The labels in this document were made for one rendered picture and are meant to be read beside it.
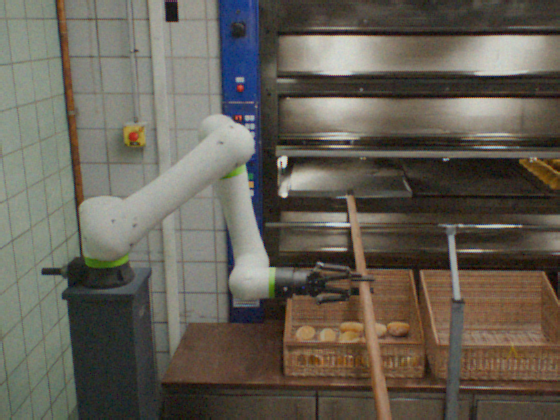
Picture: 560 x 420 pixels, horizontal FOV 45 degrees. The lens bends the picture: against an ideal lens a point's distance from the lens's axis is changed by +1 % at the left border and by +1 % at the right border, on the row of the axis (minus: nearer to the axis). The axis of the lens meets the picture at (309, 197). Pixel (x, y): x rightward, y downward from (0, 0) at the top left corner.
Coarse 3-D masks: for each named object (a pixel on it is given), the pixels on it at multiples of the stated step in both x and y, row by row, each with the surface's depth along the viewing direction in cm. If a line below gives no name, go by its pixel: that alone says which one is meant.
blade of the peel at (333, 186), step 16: (304, 176) 327; (320, 176) 327; (336, 176) 327; (352, 176) 327; (368, 176) 327; (384, 176) 327; (400, 176) 327; (288, 192) 294; (304, 192) 294; (320, 192) 294; (336, 192) 294; (368, 192) 294; (384, 192) 294; (400, 192) 294
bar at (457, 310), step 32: (288, 224) 259; (320, 224) 258; (384, 224) 257; (416, 224) 257; (448, 224) 257; (480, 224) 257; (512, 224) 256; (544, 224) 256; (448, 384) 250; (448, 416) 252
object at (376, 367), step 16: (352, 208) 266; (352, 224) 248; (352, 240) 234; (368, 288) 193; (368, 304) 182; (368, 320) 173; (368, 336) 165; (368, 352) 159; (384, 384) 145; (384, 400) 139; (384, 416) 133
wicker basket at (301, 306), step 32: (384, 288) 299; (288, 320) 272; (320, 320) 299; (352, 320) 299; (384, 320) 299; (416, 320) 275; (288, 352) 259; (320, 352) 259; (352, 352) 259; (384, 352) 258; (416, 352) 258
